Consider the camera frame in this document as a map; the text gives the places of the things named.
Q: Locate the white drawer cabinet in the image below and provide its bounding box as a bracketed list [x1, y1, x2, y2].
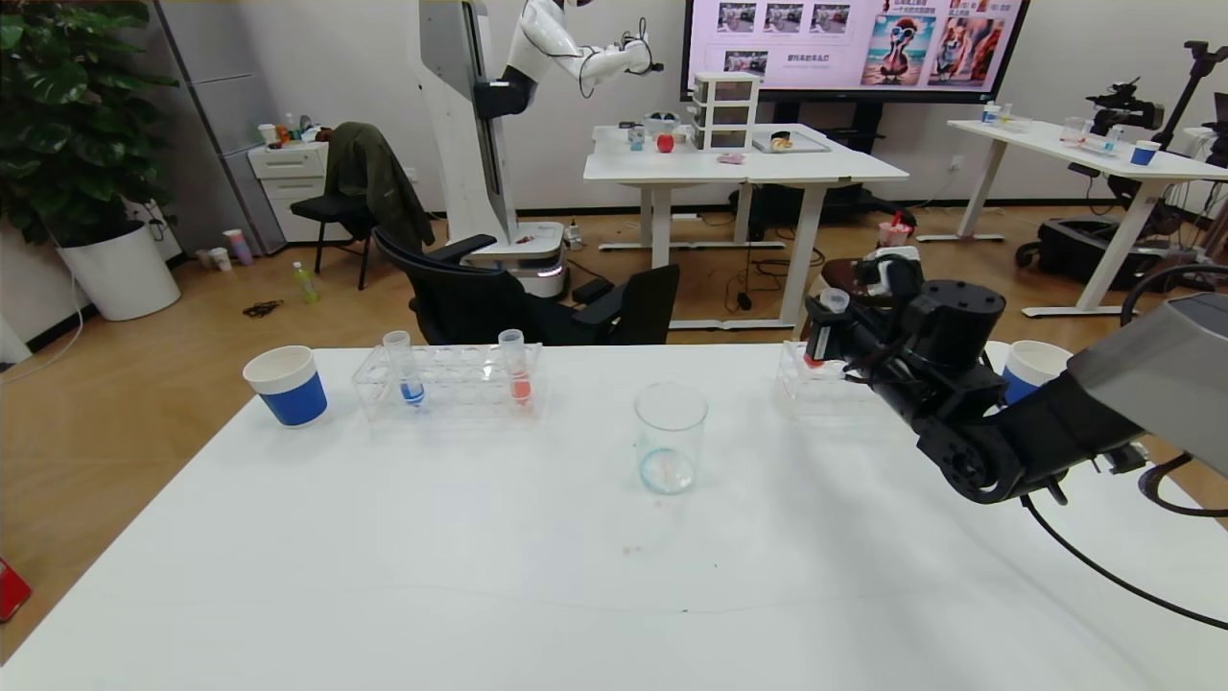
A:
[248, 141, 349, 246]

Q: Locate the dark green jacket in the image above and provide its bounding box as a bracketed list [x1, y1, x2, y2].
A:
[324, 123, 436, 253]

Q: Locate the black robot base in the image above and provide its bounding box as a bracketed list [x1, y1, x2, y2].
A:
[1015, 217, 1167, 293]

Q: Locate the white drawer organizer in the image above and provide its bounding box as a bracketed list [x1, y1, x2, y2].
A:
[691, 73, 762, 153]

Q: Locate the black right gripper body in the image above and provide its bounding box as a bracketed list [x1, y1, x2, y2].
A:
[804, 296, 886, 363]

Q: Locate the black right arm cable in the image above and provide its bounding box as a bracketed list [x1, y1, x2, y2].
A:
[1019, 491, 1228, 632]

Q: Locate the blue pigment test tube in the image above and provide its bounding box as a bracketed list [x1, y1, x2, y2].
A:
[383, 330, 426, 408]

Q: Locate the green leafy plant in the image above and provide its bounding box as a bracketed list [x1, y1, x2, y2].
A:
[0, 0, 181, 249]

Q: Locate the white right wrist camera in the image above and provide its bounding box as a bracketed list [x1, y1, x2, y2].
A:
[857, 247, 924, 298]

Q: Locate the clear test tube rack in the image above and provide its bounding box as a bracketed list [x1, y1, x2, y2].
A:
[351, 343, 544, 423]
[775, 341, 908, 425]

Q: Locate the black four-leg chair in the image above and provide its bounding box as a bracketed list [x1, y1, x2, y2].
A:
[289, 195, 378, 292]

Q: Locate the black office chair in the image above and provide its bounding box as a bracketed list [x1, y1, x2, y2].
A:
[576, 265, 680, 346]
[372, 228, 577, 346]

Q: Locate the grey tall cabinet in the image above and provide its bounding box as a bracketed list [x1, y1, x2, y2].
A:
[153, 0, 289, 258]

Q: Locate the white humanoid robot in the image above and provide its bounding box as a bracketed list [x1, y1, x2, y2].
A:
[416, 0, 665, 300]

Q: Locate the white standing desk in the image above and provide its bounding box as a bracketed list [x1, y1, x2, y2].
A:
[916, 118, 1228, 318]
[583, 123, 909, 331]

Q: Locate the red pigment test tube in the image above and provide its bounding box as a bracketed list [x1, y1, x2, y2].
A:
[498, 329, 532, 407]
[809, 288, 852, 369]

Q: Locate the grey tray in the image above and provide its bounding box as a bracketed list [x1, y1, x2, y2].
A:
[751, 130, 832, 155]

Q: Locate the large display screen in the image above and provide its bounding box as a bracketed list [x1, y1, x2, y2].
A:
[680, 0, 1030, 105]

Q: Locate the brown top stool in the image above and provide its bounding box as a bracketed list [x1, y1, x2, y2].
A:
[821, 255, 888, 308]

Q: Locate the glass beaker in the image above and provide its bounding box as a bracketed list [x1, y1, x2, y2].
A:
[633, 381, 709, 496]

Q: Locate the red box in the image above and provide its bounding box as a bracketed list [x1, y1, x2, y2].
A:
[0, 557, 34, 623]

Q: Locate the white planter pot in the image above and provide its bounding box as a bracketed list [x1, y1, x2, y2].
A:
[58, 223, 183, 322]

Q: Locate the paper cup blue sleeve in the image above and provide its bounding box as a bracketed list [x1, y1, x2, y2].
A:
[1001, 340, 1074, 406]
[242, 345, 328, 428]

